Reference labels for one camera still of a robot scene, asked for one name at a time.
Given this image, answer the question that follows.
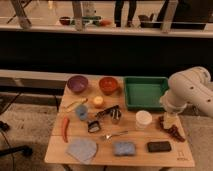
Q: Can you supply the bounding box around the black rectangular block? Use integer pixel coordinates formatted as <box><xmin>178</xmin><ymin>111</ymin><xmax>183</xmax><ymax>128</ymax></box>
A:
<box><xmin>147</xmin><ymin>141</ymin><xmax>171</xmax><ymax>152</ymax></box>

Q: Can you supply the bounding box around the yellow round fruit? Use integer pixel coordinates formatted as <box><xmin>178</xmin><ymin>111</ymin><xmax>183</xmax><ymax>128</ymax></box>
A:
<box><xmin>93</xmin><ymin>96</ymin><xmax>104</xmax><ymax>108</ymax></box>

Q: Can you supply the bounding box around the blue sponge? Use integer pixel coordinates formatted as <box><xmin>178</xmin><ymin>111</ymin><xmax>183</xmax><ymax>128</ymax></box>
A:
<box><xmin>113</xmin><ymin>141</ymin><xmax>136</xmax><ymax>156</ymax></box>

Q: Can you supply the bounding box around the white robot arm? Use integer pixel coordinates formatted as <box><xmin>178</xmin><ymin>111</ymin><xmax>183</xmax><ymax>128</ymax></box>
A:
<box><xmin>159</xmin><ymin>67</ymin><xmax>213</xmax><ymax>129</ymax></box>

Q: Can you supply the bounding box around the dark bowl on far counter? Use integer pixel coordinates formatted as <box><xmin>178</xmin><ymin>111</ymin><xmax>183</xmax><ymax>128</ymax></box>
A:
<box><xmin>59</xmin><ymin>16</ymin><xmax>71</xmax><ymax>26</ymax></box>

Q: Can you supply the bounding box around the white paper cup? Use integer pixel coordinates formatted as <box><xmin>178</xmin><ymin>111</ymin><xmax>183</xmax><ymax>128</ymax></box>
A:
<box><xmin>136</xmin><ymin>110</ymin><xmax>152</xmax><ymax>130</ymax></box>

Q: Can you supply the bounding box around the person in background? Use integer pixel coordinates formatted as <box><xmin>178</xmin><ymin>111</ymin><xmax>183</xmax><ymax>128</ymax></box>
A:
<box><xmin>114</xmin><ymin>0</ymin><xmax>137</xmax><ymax>27</ymax></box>

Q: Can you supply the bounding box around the black binder clip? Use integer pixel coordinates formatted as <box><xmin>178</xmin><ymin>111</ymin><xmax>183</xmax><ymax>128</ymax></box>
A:
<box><xmin>88</xmin><ymin>120</ymin><xmax>101</xmax><ymax>133</ymax></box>

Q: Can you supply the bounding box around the orange bowl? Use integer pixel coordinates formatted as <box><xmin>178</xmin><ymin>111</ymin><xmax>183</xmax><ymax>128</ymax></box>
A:
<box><xmin>99</xmin><ymin>77</ymin><xmax>118</xmax><ymax>95</ymax></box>

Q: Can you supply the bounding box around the small blue cup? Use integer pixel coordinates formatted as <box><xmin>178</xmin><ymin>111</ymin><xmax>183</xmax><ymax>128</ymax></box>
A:
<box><xmin>75</xmin><ymin>105</ymin><xmax>88</xmax><ymax>121</ymax></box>

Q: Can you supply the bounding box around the green plastic tray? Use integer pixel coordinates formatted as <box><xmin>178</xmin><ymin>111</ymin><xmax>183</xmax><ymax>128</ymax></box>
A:
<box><xmin>123</xmin><ymin>76</ymin><xmax>169</xmax><ymax>111</ymax></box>

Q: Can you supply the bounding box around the grey-blue cloth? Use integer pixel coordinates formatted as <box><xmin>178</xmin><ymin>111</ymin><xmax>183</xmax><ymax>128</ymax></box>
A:
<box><xmin>66</xmin><ymin>138</ymin><xmax>98</xmax><ymax>164</ymax></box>

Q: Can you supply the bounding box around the small metal cup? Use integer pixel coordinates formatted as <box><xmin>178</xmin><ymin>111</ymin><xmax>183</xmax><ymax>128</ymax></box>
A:
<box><xmin>111</xmin><ymin>109</ymin><xmax>121</xmax><ymax>124</ymax></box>

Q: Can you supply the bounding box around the wooden table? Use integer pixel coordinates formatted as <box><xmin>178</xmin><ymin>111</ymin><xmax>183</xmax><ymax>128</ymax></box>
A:
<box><xmin>45</xmin><ymin>78</ymin><xmax>195</xmax><ymax>168</ymax></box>

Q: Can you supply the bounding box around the red chili pepper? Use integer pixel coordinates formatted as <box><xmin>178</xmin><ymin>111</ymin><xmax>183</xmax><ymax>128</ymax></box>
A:
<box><xmin>61</xmin><ymin>117</ymin><xmax>70</xmax><ymax>143</ymax></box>

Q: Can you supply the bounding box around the purple bowl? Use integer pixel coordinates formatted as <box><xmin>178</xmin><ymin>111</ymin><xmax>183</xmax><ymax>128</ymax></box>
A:
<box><xmin>67</xmin><ymin>75</ymin><xmax>88</xmax><ymax>93</ymax></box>

